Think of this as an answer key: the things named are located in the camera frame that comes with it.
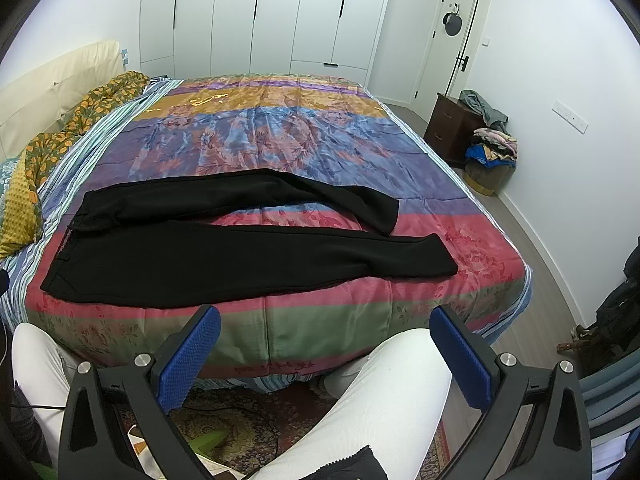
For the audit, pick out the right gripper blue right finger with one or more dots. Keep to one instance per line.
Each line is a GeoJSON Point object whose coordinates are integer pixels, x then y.
{"type": "Point", "coordinates": [555, 443]}

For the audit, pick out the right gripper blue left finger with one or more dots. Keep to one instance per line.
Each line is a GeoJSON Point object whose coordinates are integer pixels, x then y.
{"type": "Point", "coordinates": [93, 444]}

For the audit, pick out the black pants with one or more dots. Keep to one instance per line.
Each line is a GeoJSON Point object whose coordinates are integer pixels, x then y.
{"type": "Point", "coordinates": [160, 243]}

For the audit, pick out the dark clothes pile right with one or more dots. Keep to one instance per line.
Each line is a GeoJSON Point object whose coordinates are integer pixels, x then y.
{"type": "Point", "coordinates": [615, 334]}

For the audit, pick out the patterned floor rug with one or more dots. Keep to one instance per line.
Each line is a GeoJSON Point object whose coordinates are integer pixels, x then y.
{"type": "Point", "coordinates": [257, 427]}

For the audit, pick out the person's white trouser legs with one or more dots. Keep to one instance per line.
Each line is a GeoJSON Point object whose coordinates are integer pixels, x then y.
{"type": "Point", "coordinates": [390, 401]}

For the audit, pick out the yellow textured pillow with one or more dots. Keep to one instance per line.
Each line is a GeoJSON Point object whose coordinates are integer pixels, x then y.
{"type": "Point", "coordinates": [21, 222]}

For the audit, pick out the floral orange green blanket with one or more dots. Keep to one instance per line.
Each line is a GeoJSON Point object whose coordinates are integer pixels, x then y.
{"type": "Point", "coordinates": [46, 149]}

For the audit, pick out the laundry basket with clothes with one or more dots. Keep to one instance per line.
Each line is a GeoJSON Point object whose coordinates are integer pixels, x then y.
{"type": "Point", "coordinates": [490, 160]}

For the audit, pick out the grey green garment on nightstand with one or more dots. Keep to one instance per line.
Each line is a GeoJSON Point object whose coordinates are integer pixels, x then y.
{"type": "Point", "coordinates": [492, 117]}

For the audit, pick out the dark wooden nightstand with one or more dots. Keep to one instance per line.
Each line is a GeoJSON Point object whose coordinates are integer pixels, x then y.
{"type": "Point", "coordinates": [450, 129]}

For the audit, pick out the cream upholstered headboard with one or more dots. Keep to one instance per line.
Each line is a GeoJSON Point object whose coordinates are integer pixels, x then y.
{"type": "Point", "coordinates": [40, 100]}

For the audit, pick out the colourful striped bedspread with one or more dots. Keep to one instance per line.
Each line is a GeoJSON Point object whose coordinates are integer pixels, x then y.
{"type": "Point", "coordinates": [320, 128]}

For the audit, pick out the white door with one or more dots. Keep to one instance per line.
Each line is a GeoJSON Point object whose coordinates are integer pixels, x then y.
{"type": "Point", "coordinates": [448, 60]}

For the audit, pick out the black hat on door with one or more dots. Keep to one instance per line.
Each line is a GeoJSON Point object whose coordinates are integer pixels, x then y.
{"type": "Point", "coordinates": [452, 20]}

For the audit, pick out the white wall switch panel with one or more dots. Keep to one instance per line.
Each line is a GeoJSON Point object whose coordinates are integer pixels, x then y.
{"type": "Point", "coordinates": [572, 118]}

